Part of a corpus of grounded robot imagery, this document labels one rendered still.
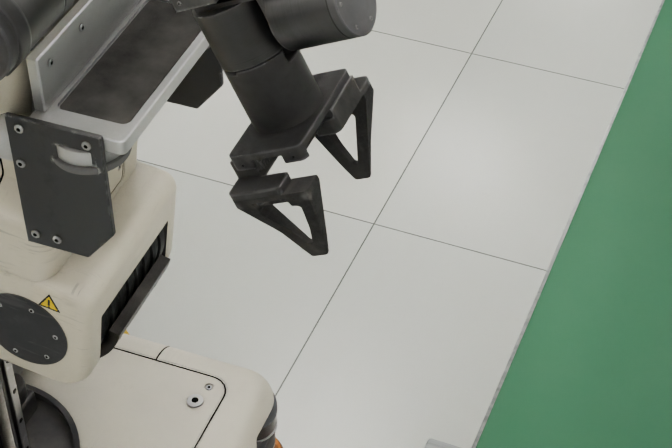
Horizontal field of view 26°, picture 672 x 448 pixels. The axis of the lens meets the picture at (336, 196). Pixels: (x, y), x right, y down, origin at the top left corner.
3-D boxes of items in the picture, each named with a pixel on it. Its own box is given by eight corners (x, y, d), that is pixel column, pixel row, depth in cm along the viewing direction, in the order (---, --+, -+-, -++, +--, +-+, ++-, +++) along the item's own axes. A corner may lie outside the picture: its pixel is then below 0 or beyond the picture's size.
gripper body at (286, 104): (358, 87, 112) (318, 6, 109) (310, 165, 105) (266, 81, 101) (288, 100, 115) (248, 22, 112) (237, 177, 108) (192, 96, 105)
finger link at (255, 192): (380, 209, 112) (330, 110, 108) (348, 268, 107) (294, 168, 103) (307, 219, 116) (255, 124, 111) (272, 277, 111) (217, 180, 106)
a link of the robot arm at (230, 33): (206, -30, 107) (172, 10, 103) (282, -50, 104) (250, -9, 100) (247, 48, 111) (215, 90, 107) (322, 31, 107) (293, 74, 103)
